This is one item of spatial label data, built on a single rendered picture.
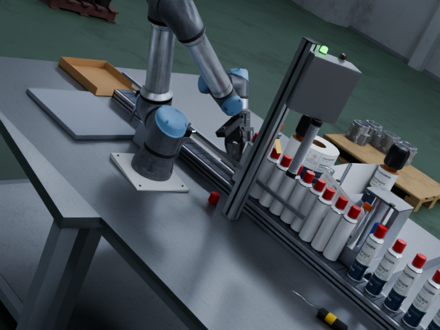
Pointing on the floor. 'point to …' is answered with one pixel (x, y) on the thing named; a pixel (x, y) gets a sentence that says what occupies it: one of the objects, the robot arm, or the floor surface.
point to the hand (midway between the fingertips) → (234, 164)
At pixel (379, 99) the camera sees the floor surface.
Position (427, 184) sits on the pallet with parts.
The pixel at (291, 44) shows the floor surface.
